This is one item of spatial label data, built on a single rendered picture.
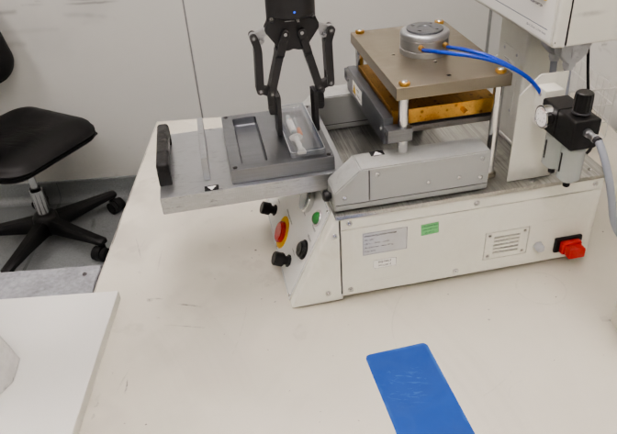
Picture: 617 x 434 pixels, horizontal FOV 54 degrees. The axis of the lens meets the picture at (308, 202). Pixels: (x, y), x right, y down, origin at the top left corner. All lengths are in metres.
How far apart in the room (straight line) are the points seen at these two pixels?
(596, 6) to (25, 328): 1.00
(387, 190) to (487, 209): 0.18
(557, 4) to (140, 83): 1.98
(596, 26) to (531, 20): 0.09
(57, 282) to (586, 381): 0.90
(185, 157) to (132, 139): 1.71
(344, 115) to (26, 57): 1.78
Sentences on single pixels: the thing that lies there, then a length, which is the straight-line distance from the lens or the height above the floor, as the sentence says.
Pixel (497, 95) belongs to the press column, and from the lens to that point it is 0.98.
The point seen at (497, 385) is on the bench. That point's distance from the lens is 0.95.
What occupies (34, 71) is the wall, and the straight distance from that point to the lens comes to 2.75.
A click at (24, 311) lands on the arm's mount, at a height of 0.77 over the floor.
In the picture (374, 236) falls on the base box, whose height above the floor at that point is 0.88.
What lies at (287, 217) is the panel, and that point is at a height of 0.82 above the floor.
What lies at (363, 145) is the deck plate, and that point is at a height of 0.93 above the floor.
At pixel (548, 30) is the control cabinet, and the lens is 0.96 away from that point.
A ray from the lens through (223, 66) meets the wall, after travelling 2.57.
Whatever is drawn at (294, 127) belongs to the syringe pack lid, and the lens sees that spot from 1.03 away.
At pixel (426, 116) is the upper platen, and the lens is 0.98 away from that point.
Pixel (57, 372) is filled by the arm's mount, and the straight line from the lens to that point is 1.02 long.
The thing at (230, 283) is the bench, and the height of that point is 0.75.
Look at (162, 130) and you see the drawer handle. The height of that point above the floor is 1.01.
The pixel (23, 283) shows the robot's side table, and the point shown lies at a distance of 1.25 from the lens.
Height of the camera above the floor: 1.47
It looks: 34 degrees down
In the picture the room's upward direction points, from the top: 4 degrees counter-clockwise
